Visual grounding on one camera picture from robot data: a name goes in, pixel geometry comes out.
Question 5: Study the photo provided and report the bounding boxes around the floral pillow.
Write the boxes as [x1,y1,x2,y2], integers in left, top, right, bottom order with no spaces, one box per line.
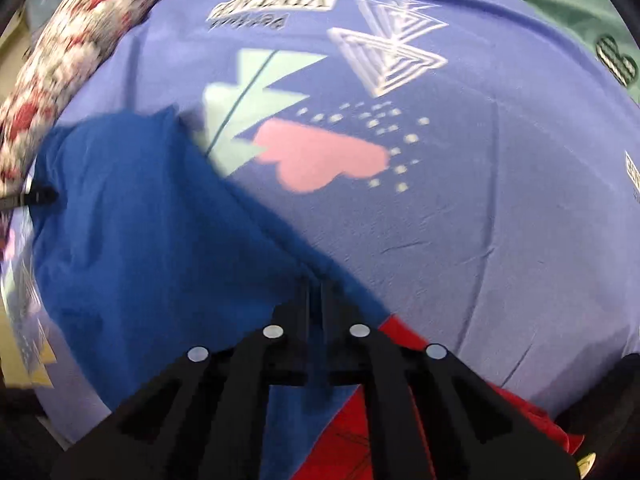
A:
[0,0,174,197]

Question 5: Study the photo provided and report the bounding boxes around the green printed sheet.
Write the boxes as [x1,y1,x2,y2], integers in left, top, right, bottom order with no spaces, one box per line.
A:
[420,0,640,107]

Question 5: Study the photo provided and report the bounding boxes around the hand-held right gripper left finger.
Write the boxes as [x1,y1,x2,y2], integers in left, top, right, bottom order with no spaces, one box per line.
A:
[50,280,313,480]

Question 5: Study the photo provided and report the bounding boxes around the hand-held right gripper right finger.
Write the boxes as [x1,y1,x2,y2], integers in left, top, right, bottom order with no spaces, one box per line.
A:
[320,280,582,480]

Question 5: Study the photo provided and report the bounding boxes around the purple printed bed sheet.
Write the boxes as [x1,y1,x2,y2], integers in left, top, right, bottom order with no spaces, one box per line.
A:
[0,0,640,480]

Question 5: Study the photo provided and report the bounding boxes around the black cloth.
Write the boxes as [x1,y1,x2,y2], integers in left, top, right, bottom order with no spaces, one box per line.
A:
[554,349,640,463]

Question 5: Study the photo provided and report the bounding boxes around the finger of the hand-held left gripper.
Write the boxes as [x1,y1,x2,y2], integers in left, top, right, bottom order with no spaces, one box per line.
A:
[0,184,59,212]

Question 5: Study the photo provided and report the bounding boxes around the blue and red pants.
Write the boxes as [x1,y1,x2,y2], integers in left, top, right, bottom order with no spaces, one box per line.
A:
[29,107,586,480]

